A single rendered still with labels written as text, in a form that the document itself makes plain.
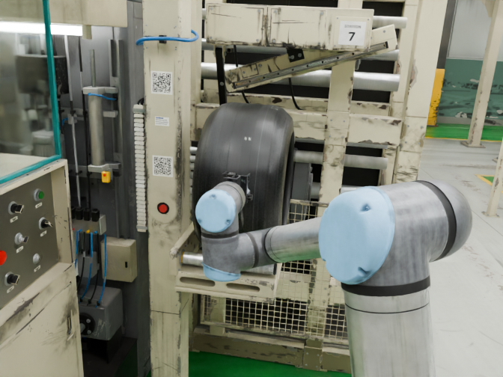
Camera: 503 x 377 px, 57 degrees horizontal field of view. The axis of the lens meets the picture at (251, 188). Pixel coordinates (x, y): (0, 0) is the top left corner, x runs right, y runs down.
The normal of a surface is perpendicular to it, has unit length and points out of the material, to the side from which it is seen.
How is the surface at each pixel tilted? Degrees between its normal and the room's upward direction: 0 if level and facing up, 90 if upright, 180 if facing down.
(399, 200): 27
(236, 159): 59
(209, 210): 78
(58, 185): 90
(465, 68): 90
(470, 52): 90
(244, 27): 90
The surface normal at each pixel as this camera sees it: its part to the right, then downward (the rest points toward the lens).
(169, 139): -0.16, 0.30
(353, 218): -0.89, 0.00
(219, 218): -0.16, 0.09
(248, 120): -0.04, -0.68
